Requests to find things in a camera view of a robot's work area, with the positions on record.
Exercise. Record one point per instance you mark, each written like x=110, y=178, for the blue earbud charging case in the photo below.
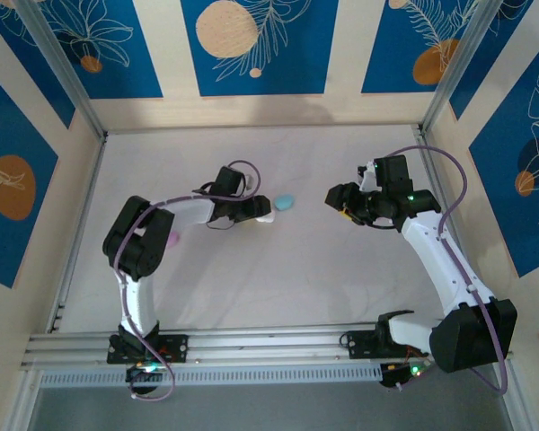
x=284, y=202

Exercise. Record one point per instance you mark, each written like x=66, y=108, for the pink earbud charging case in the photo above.
x=174, y=240

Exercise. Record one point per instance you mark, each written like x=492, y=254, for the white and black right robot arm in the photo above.
x=431, y=251

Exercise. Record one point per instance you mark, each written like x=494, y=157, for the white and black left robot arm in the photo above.
x=135, y=310

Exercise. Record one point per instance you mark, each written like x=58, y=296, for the aluminium side rail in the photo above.
x=87, y=202
x=431, y=157

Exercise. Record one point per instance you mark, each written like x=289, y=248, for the aluminium frame post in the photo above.
x=458, y=63
x=58, y=63

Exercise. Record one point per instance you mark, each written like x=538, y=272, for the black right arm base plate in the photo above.
x=359, y=345

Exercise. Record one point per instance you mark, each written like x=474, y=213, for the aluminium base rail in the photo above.
x=260, y=341

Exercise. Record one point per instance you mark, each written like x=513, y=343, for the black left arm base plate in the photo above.
x=175, y=348

